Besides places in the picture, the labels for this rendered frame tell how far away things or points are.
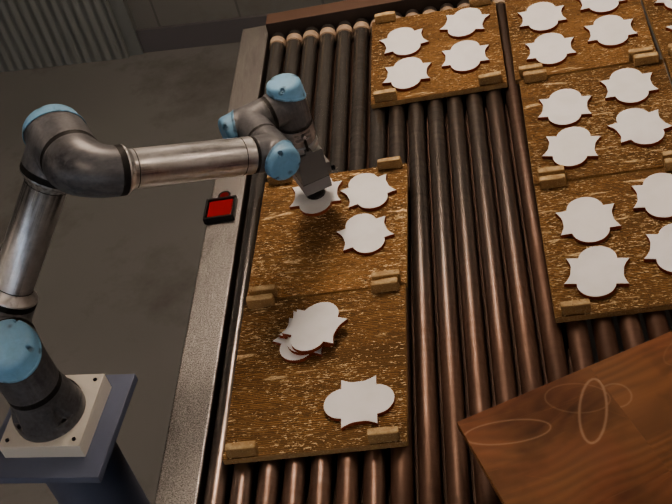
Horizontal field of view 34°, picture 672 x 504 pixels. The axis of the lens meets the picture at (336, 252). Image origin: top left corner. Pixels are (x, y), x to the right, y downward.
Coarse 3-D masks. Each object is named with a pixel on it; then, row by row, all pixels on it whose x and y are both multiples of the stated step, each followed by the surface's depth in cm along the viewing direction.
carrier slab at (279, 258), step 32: (288, 192) 258; (288, 224) 249; (320, 224) 247; (256, 256) 243; (288, 256) 241; (320, 256) 239; (352, 256) 236; (384, 256) 234; (288, 288) 233; (320, 288) 231; (352, 288) 229
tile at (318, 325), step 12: (300, 312) 223; (312, 312) 222; (324, 312) 221; (336, 312) 220; (300, 324) 220; (312, 324) 219; (324, 324) 219; (336, 324) 218; (288, 336) 219; (300, 336) 218; (312, 336) 217; (324, 336) 216; (300, 348) 215; (312, 348) 214
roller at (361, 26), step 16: (368, 32) 312; (352, 80) 293; (352, 96) 287; (352, 112) 281; (352, 128) 275; (352, 144) 270; (352, 160) 265; (352, 464) 197; (336, 480) 197; (352, 480) 195; (336, 496) 194; (352, 496) 192
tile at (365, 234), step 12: (360, 216) 244; (372, 216) 243; (384, 216) 243; (348, 228) 242; (360, 228) 241; (372, 228) 240; (384, 228) 240; (348, 240) 239; (360, 240) 238; (372, 240) 237; (384, 240) 237; (360, 252) 235; (372, 252) 235
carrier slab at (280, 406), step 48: (240, 336) 225; (336, 336) 219; (384, 336) 217; (240, 384) 215; (288, 384) 213; (336, 384) 210; (384, 384) 207; (240, 432) 206; (288, 432) 204; (336, 432) 201
